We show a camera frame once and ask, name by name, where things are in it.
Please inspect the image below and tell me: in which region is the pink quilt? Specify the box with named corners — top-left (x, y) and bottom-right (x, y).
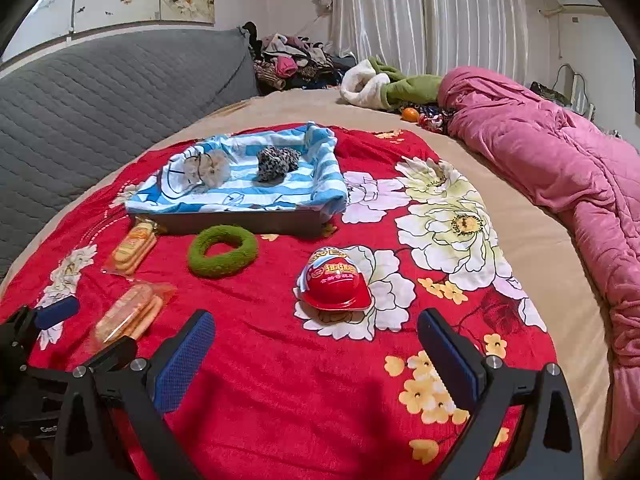
top-left (437, 66), bottom-right (640, 461)

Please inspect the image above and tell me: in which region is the red white snack bag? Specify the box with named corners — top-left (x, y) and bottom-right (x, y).
top-left (417, 111), bottom-right (448, 133)

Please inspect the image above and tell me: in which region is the grey quilted headboard cover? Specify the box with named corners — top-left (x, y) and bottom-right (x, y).
top-left (0, 27), bottom-right (261, 281)

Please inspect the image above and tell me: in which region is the red floral blanket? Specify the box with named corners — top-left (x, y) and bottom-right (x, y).
top-left (0, 124), bottom-right (558, 480)

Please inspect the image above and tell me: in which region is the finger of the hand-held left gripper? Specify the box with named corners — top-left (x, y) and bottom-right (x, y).
top-left (0, 295), bottom-right (81, 361)
top-left (22, 336), bottom-right (139, 401)

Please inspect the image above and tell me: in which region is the green and white fleece garment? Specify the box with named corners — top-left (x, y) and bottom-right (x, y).
top-left (340, 56), bottom-right (443, 112)

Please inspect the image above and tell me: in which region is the red toy egg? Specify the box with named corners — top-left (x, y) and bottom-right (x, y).
top-left (298, 246), bottom-right (373, 312)

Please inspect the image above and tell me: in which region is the green fuzzy scrunchie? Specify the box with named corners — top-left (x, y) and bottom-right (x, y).
top-left (187, 225), bottom-right (260, 279)

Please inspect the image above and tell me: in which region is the leopard print scrunchie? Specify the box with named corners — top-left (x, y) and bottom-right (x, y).
top-left (256, 146), bottom-right (303, 183)

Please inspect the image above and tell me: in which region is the pile of clothes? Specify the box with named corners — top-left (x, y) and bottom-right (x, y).
top-left (242, 22), bottom-right (358, 93)

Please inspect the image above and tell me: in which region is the dark grey box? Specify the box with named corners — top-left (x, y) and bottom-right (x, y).
top-left (131, 210), bottom-right (333, 240)

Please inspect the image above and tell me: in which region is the yellow rice cracker packet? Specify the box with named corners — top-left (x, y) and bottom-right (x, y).
top-left (102, 217), bottom-right (166, 277)
top-left (85, 281), bottom-right (178, 356)

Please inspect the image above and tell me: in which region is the sheer beige scrunchie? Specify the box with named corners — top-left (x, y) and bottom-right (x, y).
top-left (180, 149), bottom-right (233, 192)

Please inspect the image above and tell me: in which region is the blue striped cartoon cloth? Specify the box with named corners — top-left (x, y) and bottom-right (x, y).
top-left (125, 121), bottom-right (348, 221)

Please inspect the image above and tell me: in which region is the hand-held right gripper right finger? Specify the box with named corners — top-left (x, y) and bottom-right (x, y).
top-left (417, 308), bottom-right (586, 480)

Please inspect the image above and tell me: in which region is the white curtain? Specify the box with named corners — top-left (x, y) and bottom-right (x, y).
top-left (327, 0), bottom-right (528, 86)

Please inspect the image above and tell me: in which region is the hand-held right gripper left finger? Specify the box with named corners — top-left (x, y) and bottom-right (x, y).
top-left (52, 310), bottom-right (217, 480)

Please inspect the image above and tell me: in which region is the metal chair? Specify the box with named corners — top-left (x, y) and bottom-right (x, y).
top-left (555, 64), bottom-right (596, 121)

